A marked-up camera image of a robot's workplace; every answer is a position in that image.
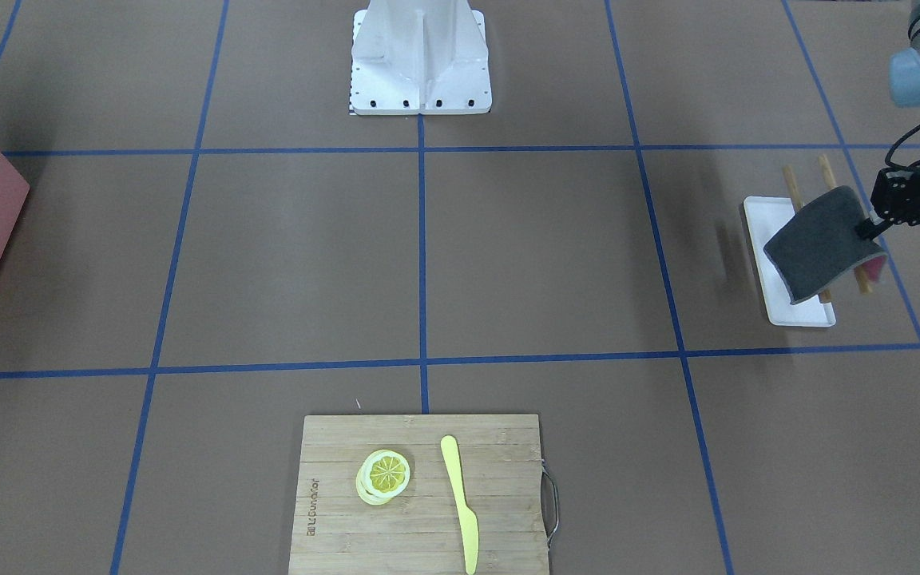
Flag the bamboo cutting board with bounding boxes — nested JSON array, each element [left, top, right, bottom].
[[288, 414, 550, 574]]

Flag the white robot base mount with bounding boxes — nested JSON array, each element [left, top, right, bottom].
[[348, 1, 493, 116]]

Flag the grey wiping cloth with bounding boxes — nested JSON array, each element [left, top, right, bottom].
[[764, 186, 887, 304]]

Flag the yellow plastic knife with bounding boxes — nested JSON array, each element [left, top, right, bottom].
[[439, 434, 481, 574]]

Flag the yellow lemon slices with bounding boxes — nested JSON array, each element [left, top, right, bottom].
[[355, 449, 411, 506]]

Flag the white rectangular tray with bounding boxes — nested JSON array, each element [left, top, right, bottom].
[[744, 196, 836, 328]]

